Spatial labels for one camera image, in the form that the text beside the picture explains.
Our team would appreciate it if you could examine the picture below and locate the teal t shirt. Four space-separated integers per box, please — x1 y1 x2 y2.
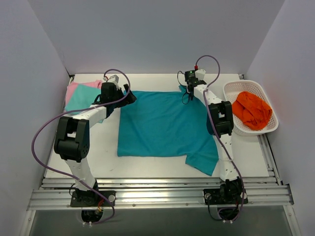
117 91 219 176

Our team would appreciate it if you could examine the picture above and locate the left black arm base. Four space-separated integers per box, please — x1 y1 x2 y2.
70 190 116 207

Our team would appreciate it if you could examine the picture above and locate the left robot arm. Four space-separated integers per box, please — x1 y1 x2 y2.
54 82 136 206

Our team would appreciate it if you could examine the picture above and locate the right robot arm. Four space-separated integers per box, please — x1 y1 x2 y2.
185 68 245 203

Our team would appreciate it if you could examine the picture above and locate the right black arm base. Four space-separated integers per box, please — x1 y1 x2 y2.
203 188 242 206

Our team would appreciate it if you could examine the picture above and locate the folded mint t shirt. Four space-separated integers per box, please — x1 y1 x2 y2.
65 85 106 127

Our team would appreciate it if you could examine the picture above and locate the folded pink t shirt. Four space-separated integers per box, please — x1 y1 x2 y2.
65 80 102 104

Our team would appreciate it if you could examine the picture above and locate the orange t shirt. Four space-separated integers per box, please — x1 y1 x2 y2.
232 91 273 131

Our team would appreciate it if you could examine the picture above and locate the white plastic basket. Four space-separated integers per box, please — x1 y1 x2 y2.
222 80 279 136

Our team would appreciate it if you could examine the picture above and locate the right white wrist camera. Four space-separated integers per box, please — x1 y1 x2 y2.
194 65 206 80

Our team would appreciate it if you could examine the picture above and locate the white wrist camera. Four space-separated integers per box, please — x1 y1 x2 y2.
194 65 206 80
103 75 119 84

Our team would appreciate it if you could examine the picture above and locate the black loop cable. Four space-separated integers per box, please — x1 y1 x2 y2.
177 70 195 105

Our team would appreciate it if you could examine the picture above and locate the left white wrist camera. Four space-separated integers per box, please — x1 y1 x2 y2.
103 75 119 84

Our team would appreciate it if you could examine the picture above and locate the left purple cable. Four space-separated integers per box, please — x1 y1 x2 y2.
31 68 130 225

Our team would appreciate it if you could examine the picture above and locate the aluminium rail frame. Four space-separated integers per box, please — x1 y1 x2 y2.
28 135 293 210

